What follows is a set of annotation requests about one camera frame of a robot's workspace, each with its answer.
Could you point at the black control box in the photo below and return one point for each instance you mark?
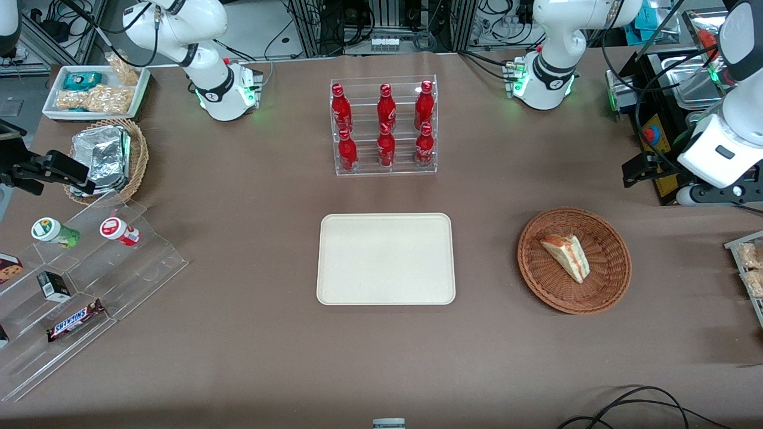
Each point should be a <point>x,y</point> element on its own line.
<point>653,128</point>

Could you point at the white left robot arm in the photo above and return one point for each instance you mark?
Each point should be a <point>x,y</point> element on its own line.
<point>554,56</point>

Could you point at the wrapped triangular sandwich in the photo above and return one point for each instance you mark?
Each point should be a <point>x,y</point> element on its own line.
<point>569,255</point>

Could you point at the red snack cup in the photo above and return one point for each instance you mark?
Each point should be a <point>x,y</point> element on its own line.
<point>119,231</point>

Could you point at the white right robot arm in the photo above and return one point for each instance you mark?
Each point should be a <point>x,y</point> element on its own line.
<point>179,27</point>

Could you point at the brown cookie box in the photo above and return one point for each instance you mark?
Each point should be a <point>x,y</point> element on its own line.
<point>9,268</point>

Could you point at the large clear nut bag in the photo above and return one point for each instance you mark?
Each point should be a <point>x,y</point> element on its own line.
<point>95,99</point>

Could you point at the white snack tray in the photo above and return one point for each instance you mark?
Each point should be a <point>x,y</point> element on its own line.
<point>53,108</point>

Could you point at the cream rectangular tray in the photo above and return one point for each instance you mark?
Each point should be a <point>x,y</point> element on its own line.
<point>385,259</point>

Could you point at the brown wicker basket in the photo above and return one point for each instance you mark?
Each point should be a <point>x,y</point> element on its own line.
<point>608,280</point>

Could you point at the dark small packet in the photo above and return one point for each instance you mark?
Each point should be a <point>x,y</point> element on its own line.
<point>3,336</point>

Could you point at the green snack cup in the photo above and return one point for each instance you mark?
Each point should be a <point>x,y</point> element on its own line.
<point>55,232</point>

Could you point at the clear acrylic stepped shelf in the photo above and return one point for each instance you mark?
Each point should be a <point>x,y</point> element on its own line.
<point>137,268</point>

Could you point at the red cola bottle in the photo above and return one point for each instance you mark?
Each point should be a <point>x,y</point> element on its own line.
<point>347,154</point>
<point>424,148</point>
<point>424,106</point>
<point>386,107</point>
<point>341,110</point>
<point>386,149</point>

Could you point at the silver box with green light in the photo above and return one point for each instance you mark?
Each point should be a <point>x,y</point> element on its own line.
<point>620,92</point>

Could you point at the Snickers chocolate bar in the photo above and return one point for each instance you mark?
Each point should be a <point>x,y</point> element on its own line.
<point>74,320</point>

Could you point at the teal snack packet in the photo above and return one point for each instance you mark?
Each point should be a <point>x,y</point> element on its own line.
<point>82,80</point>

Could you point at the clear acrylic bottle rack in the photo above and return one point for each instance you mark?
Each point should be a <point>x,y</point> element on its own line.
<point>384,173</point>

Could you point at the aluminium frame rack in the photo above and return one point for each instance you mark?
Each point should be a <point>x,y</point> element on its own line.
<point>387,15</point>

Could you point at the steel pan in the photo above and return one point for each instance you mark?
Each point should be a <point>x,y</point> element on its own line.
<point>691,83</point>

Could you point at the small clear nut bag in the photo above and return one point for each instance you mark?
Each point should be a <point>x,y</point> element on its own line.
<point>124,70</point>

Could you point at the small black box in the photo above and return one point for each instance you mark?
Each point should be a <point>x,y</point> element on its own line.
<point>55,286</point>

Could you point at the light wicker basket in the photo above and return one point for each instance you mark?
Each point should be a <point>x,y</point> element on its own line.
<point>140,156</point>

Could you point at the wrapped bread pack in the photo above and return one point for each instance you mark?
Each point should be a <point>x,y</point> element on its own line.
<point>754,283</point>
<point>752,255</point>

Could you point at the aluminium foil container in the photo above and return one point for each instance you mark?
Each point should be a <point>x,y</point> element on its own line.
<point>101,158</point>

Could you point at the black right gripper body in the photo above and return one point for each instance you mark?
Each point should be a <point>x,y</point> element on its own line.
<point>16,170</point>

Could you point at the grey device at table edge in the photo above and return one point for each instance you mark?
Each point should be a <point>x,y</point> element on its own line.
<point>388,423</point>

